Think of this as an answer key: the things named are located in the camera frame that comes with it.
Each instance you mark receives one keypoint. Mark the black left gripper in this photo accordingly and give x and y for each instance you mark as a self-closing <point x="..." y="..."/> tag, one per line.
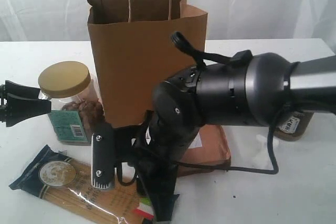
<point x="22" y="103"/>

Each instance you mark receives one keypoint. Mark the copper stand-up pouch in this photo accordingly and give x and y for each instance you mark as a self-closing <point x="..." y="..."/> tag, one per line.
<point x="209" y="147"/>

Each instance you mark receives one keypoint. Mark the spaghetti packet dark blue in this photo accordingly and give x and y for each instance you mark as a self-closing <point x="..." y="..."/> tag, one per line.
<point x="66" y="182"/>

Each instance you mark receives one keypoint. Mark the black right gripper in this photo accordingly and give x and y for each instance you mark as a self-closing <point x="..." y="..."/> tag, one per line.
<point x="149" y="152"/>

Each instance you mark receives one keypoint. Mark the white backdrop curtain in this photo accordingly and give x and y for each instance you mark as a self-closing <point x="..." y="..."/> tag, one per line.
<point x="54" y="20"/>

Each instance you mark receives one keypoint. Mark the brown paper bag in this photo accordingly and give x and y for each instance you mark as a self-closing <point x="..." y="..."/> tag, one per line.
<point x="133" y="52"/>

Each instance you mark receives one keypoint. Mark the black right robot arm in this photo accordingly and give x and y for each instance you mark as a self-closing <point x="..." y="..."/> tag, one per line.
<point x="243" y="90"/>

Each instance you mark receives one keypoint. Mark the clear jar gold lid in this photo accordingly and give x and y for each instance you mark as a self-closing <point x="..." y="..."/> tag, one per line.
<point x="76" y="106"/>

